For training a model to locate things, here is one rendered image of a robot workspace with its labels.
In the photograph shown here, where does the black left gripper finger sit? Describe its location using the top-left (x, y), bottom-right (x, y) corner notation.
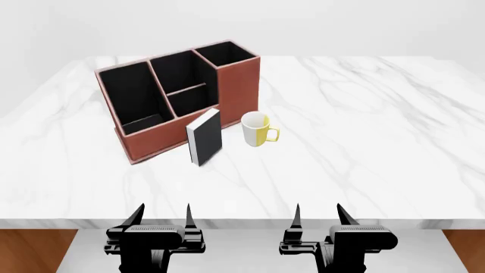
top-left (184, 202), bottom-right (202, 233)
top-left (121, 202), bottom-right (146, 228)

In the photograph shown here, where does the black hardcover book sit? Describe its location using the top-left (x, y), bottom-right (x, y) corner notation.
top-left (185, 107), bottom-right (224, 168)

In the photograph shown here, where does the white and yellow mug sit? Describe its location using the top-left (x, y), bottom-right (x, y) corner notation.
top-left (240, 111), bottom-right (281, 148)

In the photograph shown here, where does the brown leather desk caddy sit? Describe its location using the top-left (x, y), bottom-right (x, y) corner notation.
top-left (94, 39), bottom-right (261, 166)

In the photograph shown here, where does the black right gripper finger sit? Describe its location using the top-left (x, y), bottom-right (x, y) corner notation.
top-left (288, 202), bottom-right (304, 231)
top-left (336, 202), bottom-right (361, 228)

